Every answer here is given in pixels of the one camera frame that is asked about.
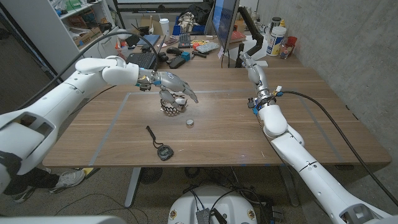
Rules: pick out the red plastic cup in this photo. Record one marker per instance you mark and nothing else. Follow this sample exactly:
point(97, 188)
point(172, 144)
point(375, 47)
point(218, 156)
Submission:
point(292, 41)

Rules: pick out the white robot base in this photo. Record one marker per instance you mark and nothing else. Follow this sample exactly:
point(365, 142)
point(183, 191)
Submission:
point(214, 202)

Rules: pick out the black computer mouse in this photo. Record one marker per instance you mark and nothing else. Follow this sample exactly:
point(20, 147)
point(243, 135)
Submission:
point(174, 50)

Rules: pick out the grey table leg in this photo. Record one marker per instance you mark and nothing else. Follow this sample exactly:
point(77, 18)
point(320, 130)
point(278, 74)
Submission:
point(132, 186)

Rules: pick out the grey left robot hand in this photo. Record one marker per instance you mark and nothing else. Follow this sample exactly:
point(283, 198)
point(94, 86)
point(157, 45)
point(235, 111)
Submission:
point(171, 82)

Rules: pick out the clear glass jar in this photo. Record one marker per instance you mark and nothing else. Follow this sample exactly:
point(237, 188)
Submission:
point(284, 51)

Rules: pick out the small black keyboard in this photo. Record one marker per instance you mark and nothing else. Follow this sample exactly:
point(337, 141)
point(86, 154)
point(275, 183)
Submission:
point(184, 40)

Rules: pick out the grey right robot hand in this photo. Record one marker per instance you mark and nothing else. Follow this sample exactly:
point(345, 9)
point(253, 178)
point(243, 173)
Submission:
point(259, 77)

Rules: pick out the black computer monitor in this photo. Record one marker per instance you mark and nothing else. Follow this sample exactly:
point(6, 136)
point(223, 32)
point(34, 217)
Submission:
point(224, 21)

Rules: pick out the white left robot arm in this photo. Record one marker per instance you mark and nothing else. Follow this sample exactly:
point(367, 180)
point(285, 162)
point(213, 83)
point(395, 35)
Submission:
point(62, 99)

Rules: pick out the blue cube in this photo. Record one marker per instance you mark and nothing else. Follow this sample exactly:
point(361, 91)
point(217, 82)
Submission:
point(186, 56)

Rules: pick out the white grey sneaker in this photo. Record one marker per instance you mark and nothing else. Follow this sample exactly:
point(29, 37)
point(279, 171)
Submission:
point(68, 180)

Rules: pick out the small silver bottle cap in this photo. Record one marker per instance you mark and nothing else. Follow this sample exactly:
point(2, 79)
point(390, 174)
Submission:
point(190, 122)

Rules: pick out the person's dark trouser leg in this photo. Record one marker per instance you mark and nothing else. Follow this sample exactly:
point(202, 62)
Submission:
point(34, 180)

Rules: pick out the white keyboard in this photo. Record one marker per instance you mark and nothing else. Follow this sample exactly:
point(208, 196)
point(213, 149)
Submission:
point(207, 47)

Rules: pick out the blue storage bin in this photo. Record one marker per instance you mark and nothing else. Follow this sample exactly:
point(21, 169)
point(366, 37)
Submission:
point(199, 30)

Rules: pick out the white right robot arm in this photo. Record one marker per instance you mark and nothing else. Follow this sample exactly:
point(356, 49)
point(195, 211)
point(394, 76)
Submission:
point(317, 177)

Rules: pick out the black laptop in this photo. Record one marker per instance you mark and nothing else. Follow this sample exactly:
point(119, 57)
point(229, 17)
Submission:
point(141, 59)

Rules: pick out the white paper cup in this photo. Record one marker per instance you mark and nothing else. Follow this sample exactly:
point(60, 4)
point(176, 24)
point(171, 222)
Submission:
point(164, 26)

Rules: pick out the white shelf cabinet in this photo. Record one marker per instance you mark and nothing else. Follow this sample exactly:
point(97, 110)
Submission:
point(46, 34)

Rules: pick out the black bag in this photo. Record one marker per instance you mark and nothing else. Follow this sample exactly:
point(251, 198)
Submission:
point(199, 11)

